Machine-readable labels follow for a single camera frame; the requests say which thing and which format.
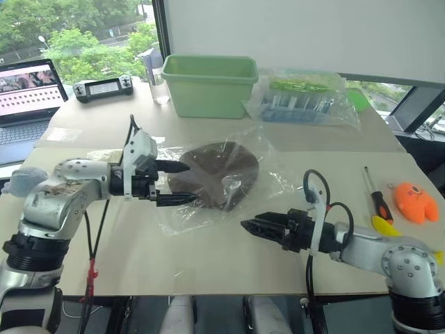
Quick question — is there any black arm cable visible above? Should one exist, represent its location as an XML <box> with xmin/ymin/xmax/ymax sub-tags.
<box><xmin>76</xmin><ymin>113</ymin><xmax>140</xmax><ymax>334</ymax></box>
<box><xmin>301</xmin><ymin>168</ymin><xmax>355</xmax><ymax>303</ymax></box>

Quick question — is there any green plastic lid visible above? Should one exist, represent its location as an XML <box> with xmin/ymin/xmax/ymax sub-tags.
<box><xmin>346</xmin><ymin>88</ymin><xmax>371</xmax><ymax>113</ymax></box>

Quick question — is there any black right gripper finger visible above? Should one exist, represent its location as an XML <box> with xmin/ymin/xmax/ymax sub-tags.
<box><xmin>240</xmin><ymin>219</ymin><xmax>287</xmax><ymax>245</ymax></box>
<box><xmin>254</xmin><ymin>211</ymin><xmax>290</xmax><ymax>228</ymax></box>

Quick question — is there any black window pillar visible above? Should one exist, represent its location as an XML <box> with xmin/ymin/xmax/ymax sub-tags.
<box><xmin>152</xmin><ymin>0</ymin><xmax>171</xmax><ymax>67</ymax></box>

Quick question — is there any white rounded leg cover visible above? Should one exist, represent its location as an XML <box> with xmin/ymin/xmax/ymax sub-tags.
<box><xmin>161</xmin><ymin>295</ymin><xmax>195</xmax><ymax>334</ymax></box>
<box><xmin>250</xmin><ymin>295</ymin><xmax>292</xmax><ymax>334</ymax></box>

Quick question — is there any green plastic bin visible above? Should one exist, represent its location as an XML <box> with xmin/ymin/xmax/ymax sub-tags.
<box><xmin>161</xmin><ymin>54</ymin><xmax>259</xmax><ymax>120</ymax></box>

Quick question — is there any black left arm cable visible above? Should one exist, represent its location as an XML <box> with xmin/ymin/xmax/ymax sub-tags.
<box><xmin>76</xmin><ymin>113</ymin><xmax>140</xmax><ymax>334</ymax></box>

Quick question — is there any black orange handled screwdriver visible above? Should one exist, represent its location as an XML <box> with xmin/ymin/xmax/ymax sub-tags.
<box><xmin>362</xmin><ymin>166</ymin><xmax>395</xmax><ymax>225</ymax></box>

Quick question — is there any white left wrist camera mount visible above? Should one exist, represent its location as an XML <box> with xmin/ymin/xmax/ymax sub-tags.
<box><xmin>121</xmin><ymin>128</ymin><xmax>158</xmax><ymax>202</ymax></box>

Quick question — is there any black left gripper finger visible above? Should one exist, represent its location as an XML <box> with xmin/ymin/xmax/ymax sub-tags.
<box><xmin>156</xmin><ymin>191</ymin><xmax>200</xmax><ymax>207</ymax></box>
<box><xmin>156</xmin><ymin>159</ymin><xmax>192</xmax><ymax>174</ymax></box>

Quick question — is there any yellow plastic toy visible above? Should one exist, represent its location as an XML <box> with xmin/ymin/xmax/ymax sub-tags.
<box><xmin>371</xmin><ymin>214</ymin><xmax>403</xmax><ymax>239</ymax></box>

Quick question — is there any open laptop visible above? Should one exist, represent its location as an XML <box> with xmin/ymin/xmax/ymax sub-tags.
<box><xmin>0</xmin><ymin>58</ymin><xmax>70</xmax><ymax>167</ymax></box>

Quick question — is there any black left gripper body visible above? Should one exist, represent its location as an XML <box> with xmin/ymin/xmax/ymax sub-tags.
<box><xmin>131</xmin><ymin>160</ymin><xmax>160</xmax><ymax>201</ymax></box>

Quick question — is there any brown cap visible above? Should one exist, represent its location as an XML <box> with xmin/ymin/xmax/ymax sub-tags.
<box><xmin>168</xmin><ymin>141</ymin><xmax>260</xmax><ymax>212</ymax></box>

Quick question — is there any white crumpled paper piece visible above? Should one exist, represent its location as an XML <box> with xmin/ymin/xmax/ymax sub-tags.
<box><xmin>86</xmin><ymin>148</ymin><xmax>123</xmax><ymax>164</ymax></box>

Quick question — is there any grey blue plush toy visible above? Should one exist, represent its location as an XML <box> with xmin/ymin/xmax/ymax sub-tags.
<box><xmin>2</xmin><ymin>166</ymin><xmax>49</xmax><ymax>198</ymax></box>

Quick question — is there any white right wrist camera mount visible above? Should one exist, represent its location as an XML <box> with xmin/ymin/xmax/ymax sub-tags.
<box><xmin>305</xmin><ymin>185</ymin><xmax>330</xmax><ymax>257</ymax></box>

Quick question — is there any red cable tie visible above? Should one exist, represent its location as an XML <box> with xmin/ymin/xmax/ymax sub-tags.
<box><xmin>79</xmin><ymin>256</ymin><xmax>101</xmax><ymax>304</ymax></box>

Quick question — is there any brown plate in plastic bag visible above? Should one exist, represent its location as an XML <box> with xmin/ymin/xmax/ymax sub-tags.
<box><xmin>152</xmin><ymin>124</ymin><xmax>300</xmax><ymax>238</ymax></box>

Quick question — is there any plastic bag of blue clips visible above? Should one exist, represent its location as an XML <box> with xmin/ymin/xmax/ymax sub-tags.
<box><xmin>241</xmin><ymin>67</ymin><xmax>362</xmax><ymax>132</ymax></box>

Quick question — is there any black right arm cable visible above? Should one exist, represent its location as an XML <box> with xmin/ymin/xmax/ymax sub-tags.
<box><xmin>301</xmin><ymin>168</ymin><xmax>355</xmax><ymax>303</ymax></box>

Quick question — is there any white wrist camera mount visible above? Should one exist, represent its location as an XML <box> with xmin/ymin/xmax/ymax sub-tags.
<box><xmin>305</xmin><ymin>185</ymin><xmax>330</xmax><ymax>257</ymax></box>
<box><xmin>121</xmin><ymin>128</ymin><xmax>158</xmax><ymax>202</ymax></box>

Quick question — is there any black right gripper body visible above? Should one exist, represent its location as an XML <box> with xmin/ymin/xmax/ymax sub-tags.
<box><xmin>282</xmin><ymin>209</ymin><xmax>316</xmax><ymax>254</ymax></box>

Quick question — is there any orange plush toy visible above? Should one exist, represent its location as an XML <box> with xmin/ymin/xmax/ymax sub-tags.
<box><xmin>387</xmin><ymin>182</ymin><xmax>440</xmax><ymax>225</ymax></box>

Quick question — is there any black handheld controller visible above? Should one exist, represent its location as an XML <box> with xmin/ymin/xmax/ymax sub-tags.
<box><xmin>72</xmin><ymin>76</ymin><xmax>135</xmax><ymax>104</ymax></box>

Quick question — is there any clear drinking glass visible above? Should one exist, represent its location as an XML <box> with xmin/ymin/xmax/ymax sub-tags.
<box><xmin>149</xmin><ymin>67</ymin><xmax>170</xmax><ymax>105</ymax></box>

